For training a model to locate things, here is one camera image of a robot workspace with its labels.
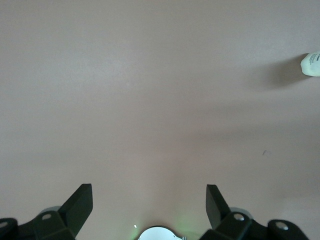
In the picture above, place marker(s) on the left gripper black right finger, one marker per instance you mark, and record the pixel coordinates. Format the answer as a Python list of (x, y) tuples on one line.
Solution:
[(232, 228)]

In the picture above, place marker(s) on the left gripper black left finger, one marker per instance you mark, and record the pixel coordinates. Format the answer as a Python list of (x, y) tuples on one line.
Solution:
[(55, 226)]

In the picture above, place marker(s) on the blue white tennis ball can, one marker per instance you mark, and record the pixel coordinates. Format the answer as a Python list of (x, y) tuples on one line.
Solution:
[(311, 63)]

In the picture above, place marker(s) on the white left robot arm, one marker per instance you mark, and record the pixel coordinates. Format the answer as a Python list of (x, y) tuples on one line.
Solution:
[(157, 235)]

